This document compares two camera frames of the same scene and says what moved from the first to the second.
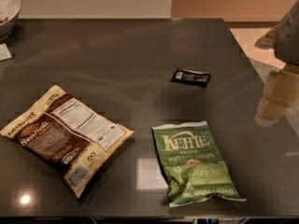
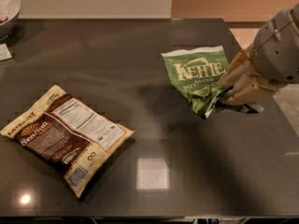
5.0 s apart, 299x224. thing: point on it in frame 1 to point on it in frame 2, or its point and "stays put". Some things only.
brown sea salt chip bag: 64,138 stays put
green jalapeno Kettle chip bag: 192,164 to 198,73
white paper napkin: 5,53 stays put
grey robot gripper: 288,39 to 277,51
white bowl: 9,7 stays put
